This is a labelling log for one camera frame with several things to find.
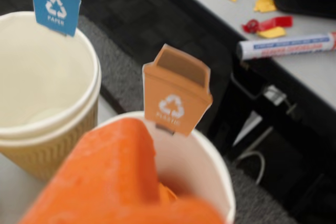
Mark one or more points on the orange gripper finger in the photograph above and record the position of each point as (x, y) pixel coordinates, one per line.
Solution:
(105, 176)

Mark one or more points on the metal table bracket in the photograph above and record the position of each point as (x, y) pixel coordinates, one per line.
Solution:
(275, 95)

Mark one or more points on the paper cup with blue tag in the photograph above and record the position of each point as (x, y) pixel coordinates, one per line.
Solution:
(47, 77)

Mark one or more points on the crumpled red wrapper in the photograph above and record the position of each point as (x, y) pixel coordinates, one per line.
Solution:
(273, 23)

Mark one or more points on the flat yellow paper scrap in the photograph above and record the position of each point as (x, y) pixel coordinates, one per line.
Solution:
(273, 33)

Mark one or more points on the orange paper-wrapped rubbish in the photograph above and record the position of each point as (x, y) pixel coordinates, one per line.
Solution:
(168, 192)

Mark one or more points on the white marker pen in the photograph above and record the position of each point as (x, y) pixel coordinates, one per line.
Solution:
(286, 45)

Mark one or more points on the blue recycling bin tag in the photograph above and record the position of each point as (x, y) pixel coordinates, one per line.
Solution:
(55, 6)

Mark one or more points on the orange recycling bin tag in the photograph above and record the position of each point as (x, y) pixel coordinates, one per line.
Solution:
(173, 98)

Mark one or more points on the large yellow paper scrap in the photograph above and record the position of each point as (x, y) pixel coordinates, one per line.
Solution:
(265, 3)

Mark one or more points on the paper cup with orange tag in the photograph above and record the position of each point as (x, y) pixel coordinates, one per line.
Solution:
(199, 161)

